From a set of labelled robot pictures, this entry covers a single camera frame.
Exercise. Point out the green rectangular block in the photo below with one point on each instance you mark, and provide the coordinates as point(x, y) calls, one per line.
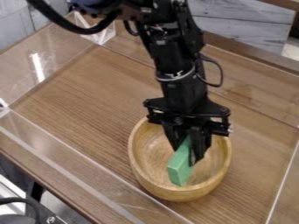
point(177, 165)

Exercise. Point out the black table leg frame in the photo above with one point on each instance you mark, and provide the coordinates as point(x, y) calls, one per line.
point(46, 216)

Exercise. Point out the brown wooden bowl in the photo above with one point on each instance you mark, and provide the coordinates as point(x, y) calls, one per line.
point(163, 170)

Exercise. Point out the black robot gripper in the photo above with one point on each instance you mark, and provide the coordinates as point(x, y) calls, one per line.
point(185, 110)

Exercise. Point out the clear acrylic barrier wall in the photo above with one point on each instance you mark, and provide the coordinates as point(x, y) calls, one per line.
point(73, 97)

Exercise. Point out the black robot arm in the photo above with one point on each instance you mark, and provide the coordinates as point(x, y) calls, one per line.
point(169, 34)

